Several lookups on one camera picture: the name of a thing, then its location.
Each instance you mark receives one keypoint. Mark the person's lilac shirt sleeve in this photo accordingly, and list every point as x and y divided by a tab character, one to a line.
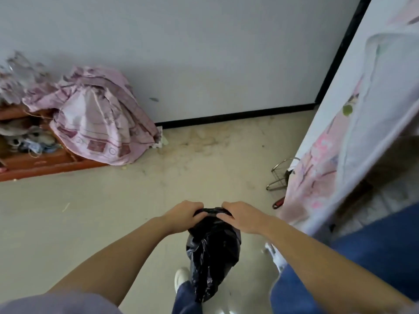
59	304

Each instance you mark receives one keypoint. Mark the person's white shoe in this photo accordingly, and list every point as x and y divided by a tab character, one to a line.
275	256
181	278

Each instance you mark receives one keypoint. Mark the pile of clutter on shelf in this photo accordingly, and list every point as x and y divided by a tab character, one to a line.
26	140

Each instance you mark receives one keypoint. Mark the person's right fingers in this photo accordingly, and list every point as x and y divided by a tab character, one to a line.
229	212

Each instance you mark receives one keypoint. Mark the person's left fingers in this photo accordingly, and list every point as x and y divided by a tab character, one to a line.
198	212

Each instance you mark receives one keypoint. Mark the pink patterned cloth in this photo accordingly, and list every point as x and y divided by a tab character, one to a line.
95	120

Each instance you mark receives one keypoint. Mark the brown wooden shelf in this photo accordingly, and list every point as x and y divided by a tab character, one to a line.
36	160

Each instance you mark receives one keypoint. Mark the person's left forearm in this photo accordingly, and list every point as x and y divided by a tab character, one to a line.
111	261

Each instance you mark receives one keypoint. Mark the person's right forearm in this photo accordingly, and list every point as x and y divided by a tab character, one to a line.
327	268

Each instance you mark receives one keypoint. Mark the person's right hand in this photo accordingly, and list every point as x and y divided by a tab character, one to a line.
244	219

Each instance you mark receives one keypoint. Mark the person's white left shoe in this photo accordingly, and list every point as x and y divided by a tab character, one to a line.
181	278

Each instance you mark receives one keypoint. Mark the person's white right shoe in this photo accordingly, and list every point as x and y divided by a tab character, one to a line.
275	256

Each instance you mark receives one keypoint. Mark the black plastic garbage bag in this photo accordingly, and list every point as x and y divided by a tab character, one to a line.
212	255

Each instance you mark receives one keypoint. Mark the person's left hand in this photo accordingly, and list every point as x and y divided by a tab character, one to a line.
181	216

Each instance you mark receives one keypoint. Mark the crumpled paper scrap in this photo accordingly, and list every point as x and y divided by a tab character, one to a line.
160	140

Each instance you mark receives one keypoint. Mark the floral pink bed sheet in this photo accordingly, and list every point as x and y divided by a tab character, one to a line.
356	120

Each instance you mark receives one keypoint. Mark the person's blue jeans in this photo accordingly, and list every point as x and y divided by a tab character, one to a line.
353	258

